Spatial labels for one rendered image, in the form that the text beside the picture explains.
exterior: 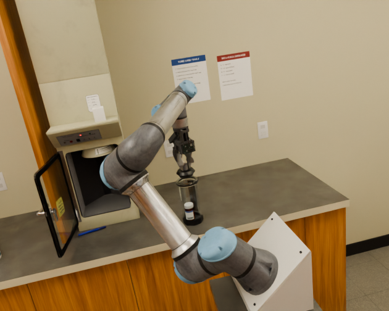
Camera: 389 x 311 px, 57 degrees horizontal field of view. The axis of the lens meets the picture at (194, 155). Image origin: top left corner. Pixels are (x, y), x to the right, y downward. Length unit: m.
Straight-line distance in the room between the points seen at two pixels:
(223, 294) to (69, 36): 1.26
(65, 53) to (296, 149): 1.60
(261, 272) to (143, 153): 0.53
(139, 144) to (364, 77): 1.92
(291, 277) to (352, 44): 1.81
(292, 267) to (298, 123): 1.49
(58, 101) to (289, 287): 1.27
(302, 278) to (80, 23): 1.37
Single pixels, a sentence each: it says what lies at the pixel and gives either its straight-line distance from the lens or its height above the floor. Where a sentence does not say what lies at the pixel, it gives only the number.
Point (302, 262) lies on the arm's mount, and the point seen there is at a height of 1.13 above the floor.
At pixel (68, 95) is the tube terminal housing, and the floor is 1.64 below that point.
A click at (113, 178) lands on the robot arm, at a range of 1.21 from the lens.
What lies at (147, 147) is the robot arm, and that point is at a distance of 1.14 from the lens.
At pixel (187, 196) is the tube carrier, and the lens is 1.73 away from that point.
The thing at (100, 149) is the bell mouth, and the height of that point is 1.35.
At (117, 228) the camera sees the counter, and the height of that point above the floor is 0.94.
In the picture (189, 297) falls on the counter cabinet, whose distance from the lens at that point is 1.95.
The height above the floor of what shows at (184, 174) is 1.21.
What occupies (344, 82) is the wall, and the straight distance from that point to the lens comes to 2.66.
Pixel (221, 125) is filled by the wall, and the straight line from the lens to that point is 2.34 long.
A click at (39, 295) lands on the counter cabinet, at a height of 0.81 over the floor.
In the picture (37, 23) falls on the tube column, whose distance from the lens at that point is 1.79.
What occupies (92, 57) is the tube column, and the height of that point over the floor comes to 1.79.
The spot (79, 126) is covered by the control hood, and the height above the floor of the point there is 1.51.
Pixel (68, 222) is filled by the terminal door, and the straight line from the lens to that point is 1.83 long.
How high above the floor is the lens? 1.84
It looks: 19 degrees down
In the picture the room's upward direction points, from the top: 8 degrees counter-clockwise
